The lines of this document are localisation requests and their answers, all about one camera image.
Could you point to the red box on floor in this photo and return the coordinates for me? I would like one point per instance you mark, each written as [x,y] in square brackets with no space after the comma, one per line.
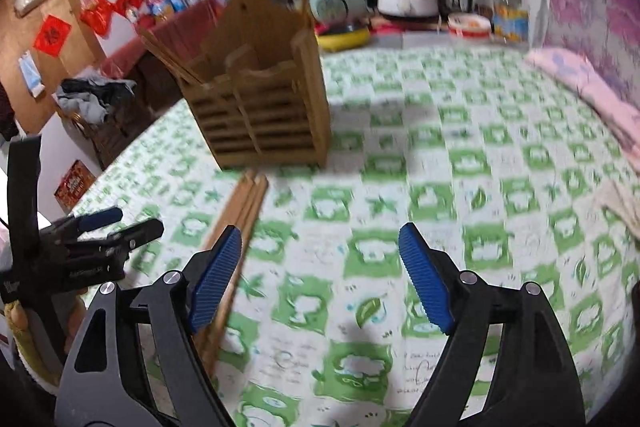
[74,184]

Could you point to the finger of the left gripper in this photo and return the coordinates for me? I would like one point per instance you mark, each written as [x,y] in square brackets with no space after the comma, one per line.
[119,242]
[73,226]

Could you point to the yellow dish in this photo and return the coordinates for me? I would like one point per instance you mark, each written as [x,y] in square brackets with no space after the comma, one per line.
[331,41]

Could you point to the pile of grey clothes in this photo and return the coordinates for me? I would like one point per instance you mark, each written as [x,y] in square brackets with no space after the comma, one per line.
[94,97]

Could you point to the clear oil bottle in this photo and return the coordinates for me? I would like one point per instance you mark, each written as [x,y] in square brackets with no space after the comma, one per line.
[510,21]

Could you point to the red white bowl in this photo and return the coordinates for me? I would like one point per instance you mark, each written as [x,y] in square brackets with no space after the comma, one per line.
[469,26]

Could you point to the beige crumpled cloth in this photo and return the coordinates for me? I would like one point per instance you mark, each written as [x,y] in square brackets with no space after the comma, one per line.
[613,196]

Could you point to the wooden utensil holder box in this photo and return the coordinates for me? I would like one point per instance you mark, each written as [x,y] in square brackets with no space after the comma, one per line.
[256,91]

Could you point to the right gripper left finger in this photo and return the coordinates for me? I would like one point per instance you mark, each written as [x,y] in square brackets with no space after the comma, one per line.
[133,361]

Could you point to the red diamond paper decoration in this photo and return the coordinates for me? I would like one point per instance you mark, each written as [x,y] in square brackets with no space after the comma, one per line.
[52,35]

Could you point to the pink folded cloth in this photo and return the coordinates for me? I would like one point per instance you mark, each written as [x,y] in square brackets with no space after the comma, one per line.
[577,74]

